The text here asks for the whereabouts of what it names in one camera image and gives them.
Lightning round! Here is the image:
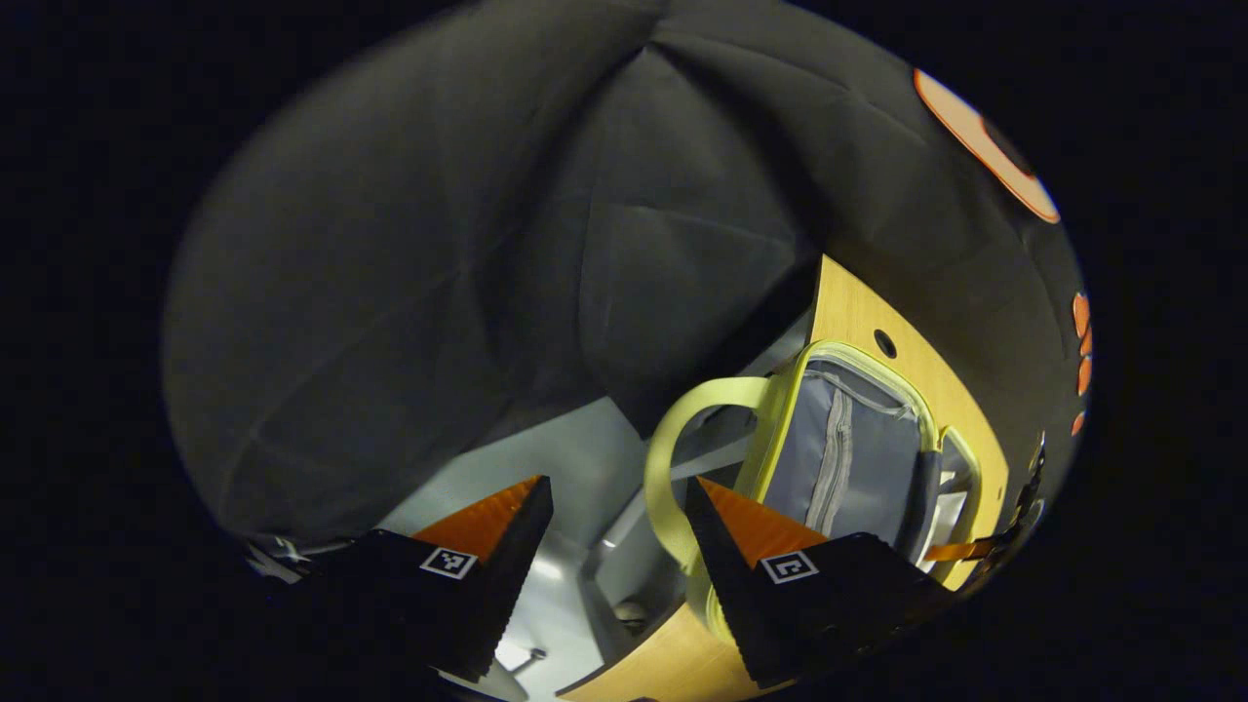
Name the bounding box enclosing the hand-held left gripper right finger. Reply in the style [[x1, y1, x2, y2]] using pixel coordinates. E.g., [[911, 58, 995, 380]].
[[682, 476, 961, 688]]

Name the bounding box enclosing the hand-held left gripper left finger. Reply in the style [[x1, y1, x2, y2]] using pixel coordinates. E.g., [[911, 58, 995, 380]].
[[292, 475, 555, 683]]

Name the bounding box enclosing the pale yellow suitcase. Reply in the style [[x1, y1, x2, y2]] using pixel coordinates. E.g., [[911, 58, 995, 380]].
[[643, 339, 986, 644]]

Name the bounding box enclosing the black backdrop cloth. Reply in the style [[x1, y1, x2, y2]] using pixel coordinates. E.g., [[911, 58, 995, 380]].
[[161, 0, 1091, 547]]

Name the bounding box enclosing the grey metal table frame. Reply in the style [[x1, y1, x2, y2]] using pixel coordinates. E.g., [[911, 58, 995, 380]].
[[575, 429, 771, 683]]

